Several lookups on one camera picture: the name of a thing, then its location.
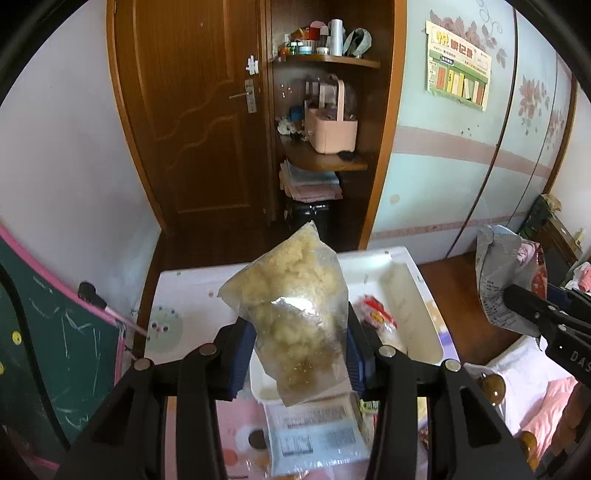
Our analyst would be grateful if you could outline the black easel knob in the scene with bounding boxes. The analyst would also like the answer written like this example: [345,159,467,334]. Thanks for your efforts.
[78,282,110,308]

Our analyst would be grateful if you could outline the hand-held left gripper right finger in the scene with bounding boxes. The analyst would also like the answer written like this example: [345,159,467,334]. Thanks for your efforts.
[346,305,536,480]

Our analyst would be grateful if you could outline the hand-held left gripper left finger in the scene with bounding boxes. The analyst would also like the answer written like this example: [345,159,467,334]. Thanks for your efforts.
[55,320,257,480]

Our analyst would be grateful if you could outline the metal door handle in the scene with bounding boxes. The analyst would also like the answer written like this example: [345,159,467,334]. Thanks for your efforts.
[229,78,257,114]

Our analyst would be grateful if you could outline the group of bottles and jars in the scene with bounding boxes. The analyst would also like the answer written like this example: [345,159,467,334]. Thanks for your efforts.
[277,18,373,59]

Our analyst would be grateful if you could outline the white pillow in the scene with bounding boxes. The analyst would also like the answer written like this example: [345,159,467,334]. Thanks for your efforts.
[464,335,555,416]

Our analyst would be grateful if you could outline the red white biscuit packet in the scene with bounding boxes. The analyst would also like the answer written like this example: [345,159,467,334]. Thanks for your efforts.
[350,295,399,343]

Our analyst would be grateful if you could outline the white plastic bin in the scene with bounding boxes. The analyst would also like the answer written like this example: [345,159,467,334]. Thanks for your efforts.
[249,247,447,407]

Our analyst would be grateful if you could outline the wooden corner shelf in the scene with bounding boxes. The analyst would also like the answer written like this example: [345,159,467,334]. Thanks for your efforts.
[265,0,408,253]

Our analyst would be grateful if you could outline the pink blanket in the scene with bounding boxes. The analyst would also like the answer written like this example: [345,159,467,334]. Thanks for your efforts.
[522,377,591,462]

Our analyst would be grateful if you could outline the grey printed bag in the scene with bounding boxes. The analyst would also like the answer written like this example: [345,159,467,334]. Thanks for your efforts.
[475,225,551,332]

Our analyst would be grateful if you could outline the pink storage caddy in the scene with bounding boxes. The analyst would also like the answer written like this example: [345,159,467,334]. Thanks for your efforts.
[304,78,359,154]

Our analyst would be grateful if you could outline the dark green bag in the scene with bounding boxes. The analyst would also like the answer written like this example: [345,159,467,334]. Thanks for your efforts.
[522,194,562,241]

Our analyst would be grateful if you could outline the light blue snack packet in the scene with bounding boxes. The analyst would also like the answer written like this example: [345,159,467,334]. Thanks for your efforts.
[264,391,371,477]

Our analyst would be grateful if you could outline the green chalkboard with pink frame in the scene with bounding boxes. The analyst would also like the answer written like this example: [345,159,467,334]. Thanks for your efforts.
[0,225,129,468]

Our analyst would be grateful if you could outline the small toy figures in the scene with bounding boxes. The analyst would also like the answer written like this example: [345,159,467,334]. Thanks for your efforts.
[276,108,308,139]

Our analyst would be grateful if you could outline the wall poster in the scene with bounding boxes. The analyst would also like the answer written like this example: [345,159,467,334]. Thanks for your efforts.
[425,21,493,112]

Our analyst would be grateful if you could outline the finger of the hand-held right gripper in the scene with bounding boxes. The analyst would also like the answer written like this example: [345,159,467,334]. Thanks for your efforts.
[503,284,570,340]
[547,286,591,315]

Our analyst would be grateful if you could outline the clear bag of yellow puffs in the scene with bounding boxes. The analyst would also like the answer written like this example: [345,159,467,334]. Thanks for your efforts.
[217,222,352,408]

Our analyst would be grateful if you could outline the stack of folded towels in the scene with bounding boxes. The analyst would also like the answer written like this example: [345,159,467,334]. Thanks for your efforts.
[279,159,344,202]

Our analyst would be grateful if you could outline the wooden door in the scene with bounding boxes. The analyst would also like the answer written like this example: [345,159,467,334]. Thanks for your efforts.
[107,0,279,232]

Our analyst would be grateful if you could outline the small wooden bedpost knob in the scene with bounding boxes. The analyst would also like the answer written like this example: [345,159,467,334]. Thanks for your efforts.
[519,431,539,468]

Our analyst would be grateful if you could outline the floral wardrobe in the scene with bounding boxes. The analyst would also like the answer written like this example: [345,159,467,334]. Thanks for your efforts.
[369,0,591,260]

